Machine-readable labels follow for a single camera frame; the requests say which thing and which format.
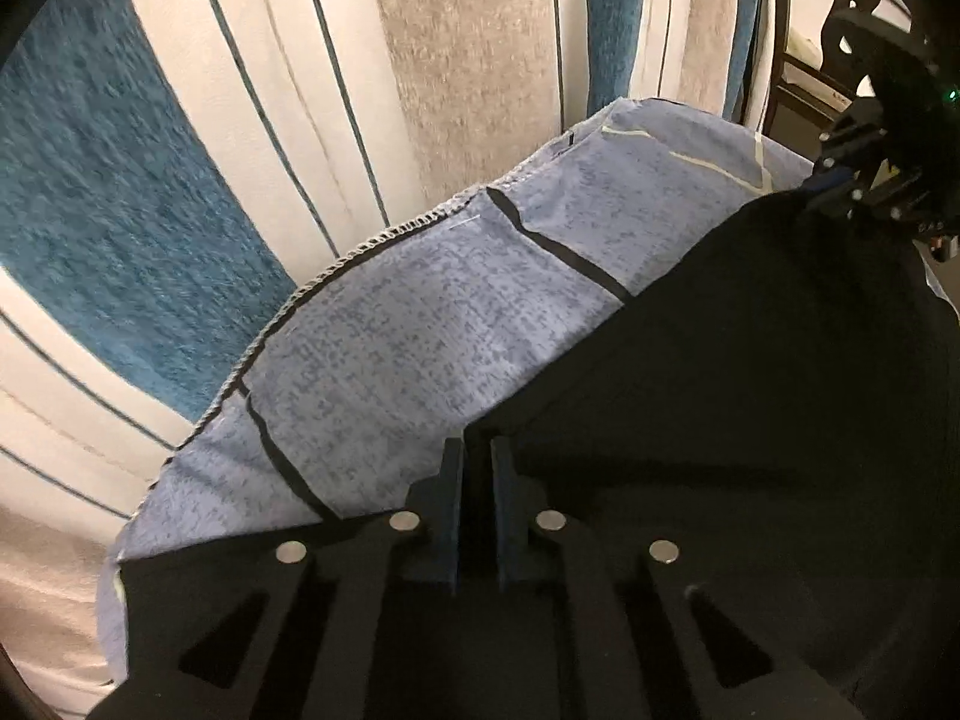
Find striped curtain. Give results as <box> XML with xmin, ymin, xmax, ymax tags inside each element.
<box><xmin>0</xmin><ymin>0</ymin><xmax>775</xmax><ymax>720</ymax></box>

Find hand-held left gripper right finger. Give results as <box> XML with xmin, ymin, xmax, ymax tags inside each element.
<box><xmin>490</xmin><ymin>438</ymin><xmax>865</xmax><ymax>720</ymax></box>

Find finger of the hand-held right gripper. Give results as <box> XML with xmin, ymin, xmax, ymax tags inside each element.
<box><xmin>813</xmin><ymin>99</ymin><xmax>898</xmax><ymax>175</ymax></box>
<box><xmin>799</xmin><ymin>169</ymin><xmax>932</xmax><ymax>229</ymax></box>

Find black pants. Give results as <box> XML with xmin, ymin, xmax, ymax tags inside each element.
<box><xmin>112</xmin><ymin>186</ymin><xmax>960</xmax><ymax>720</ymax></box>

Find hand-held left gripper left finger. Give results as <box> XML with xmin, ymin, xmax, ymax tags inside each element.
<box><xmin>86</xmin><ymin>436</ymin><xmax>467</xmax><ymax>720</ymax></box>

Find blue patterned bed sheet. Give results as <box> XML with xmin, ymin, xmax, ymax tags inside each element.
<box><xmin>97</xmin><ymin>96</ymin><xmax>960</xmax><ymax>691</ymax></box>

